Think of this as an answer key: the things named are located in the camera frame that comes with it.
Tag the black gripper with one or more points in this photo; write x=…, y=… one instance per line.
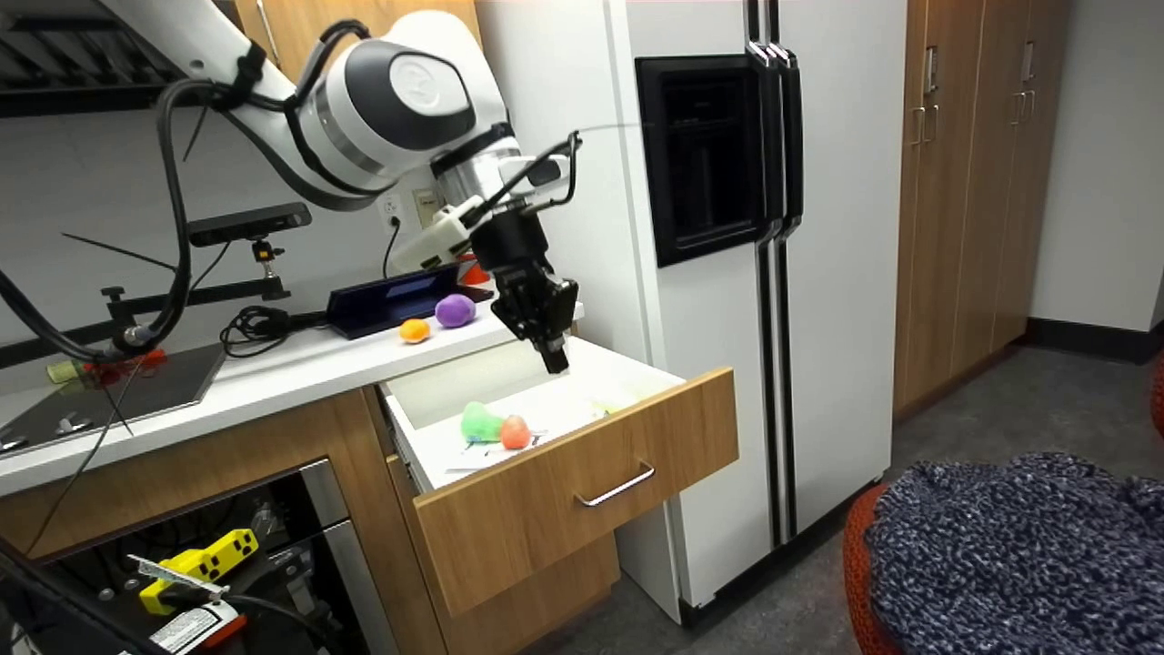
x=529, y=279

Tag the wooden front drawer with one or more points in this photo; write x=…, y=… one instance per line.
x=549, y=512

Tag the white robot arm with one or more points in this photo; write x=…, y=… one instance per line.
x=386, y=111

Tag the orange red ball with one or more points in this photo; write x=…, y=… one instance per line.
x=520, y=433

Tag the purple ball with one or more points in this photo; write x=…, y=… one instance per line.
x=455, y=312

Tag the green ball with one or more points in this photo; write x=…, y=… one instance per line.
x=481, y=425

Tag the black flat electronic device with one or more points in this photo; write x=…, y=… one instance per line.
x=375, y=305

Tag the black fridge dispenser panel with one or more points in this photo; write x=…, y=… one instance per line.
x=704, y=158

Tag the white refrigerator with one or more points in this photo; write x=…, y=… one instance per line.
x=840, y=240

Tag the wooden base cabinet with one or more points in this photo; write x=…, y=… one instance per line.
x=221, y=468

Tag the yellow black power tool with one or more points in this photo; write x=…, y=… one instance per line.
x=213, y=562

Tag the small red toy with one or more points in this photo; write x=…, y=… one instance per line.
x=146, y=360

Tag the black flat mat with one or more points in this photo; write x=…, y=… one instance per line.
x=132, y=386

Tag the tall wooden cabinet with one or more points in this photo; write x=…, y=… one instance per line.
x=971, y=240

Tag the white red box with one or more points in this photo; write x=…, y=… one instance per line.
x=195, y=632

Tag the small green toy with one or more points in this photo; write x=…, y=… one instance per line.
x=65, y=371

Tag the black baseboard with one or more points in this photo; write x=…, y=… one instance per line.
x=1094, y=339

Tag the black overhead appliance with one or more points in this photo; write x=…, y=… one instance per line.
x=61, y=58

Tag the black stereo camera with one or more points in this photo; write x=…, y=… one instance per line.
x=250, y=223

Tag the wooden wall cabinet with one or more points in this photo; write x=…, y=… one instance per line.
x=292, y=32

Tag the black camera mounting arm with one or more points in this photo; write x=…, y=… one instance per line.
x=115, y=305

